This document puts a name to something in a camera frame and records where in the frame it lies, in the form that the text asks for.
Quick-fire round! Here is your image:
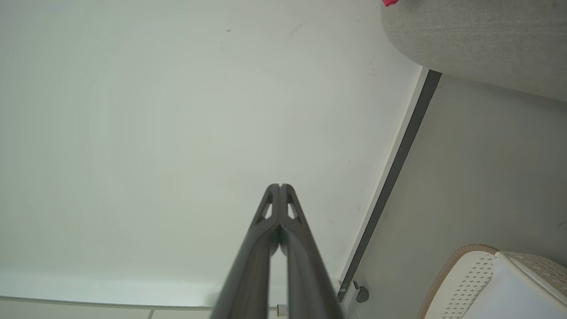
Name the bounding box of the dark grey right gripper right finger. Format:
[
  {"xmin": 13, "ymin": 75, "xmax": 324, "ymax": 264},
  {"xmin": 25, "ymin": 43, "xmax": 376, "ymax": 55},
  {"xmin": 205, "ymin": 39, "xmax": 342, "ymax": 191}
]
[{"xmin": 280, "ymin": 184, "xmax": 346, "ymax": 319}]

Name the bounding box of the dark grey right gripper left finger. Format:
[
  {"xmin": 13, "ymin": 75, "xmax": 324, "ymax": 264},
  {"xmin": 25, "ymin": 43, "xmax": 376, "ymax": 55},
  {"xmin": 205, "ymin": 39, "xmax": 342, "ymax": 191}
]
[{"xmin": 209, "ymin": 183, "xmax": 281, "ymax": 319}]

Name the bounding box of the black white baseboard strip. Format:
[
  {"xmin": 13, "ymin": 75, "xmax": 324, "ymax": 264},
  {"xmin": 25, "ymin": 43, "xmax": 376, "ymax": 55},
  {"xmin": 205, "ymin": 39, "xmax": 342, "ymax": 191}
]
[{"xmin": 338, "ymin": 68, "xmax": 443, "ymax": 303}]

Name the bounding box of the white perforated laundry basket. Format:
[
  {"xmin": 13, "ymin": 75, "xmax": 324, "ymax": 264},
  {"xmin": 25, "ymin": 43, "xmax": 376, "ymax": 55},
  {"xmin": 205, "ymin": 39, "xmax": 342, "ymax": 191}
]
[{"xmin": 417, "ymin": 243, "xmax": 567, "ymax": 319}]

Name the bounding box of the grey fabric sofa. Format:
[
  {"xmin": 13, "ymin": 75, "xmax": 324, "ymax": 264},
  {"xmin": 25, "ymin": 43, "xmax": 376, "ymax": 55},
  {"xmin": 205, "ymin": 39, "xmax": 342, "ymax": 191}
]
[{"xmin": 381, "ymin": 0, "xmax": 567, "ymax": 103}]

